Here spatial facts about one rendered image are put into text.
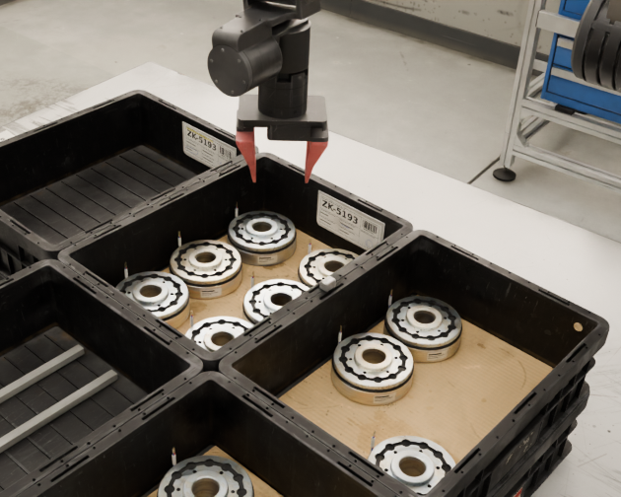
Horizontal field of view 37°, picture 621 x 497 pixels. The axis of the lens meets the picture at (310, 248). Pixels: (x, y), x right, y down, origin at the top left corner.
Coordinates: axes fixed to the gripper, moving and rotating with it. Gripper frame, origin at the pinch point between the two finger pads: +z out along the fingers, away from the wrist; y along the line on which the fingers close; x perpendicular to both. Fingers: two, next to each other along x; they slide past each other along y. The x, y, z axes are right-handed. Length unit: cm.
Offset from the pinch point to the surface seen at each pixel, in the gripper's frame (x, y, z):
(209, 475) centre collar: -30.3, -7.7, 19.5
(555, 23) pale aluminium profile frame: 170, 88, 49
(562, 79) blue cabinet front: 170, 94, 68
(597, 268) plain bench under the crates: 30, 57, 37
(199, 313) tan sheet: 1.6, -10.5, 23.5
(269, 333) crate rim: -13.8, -1.2, 13.7
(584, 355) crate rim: -17.5, 35.8, 13.5
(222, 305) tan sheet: 3.3, -7.5, 23.5
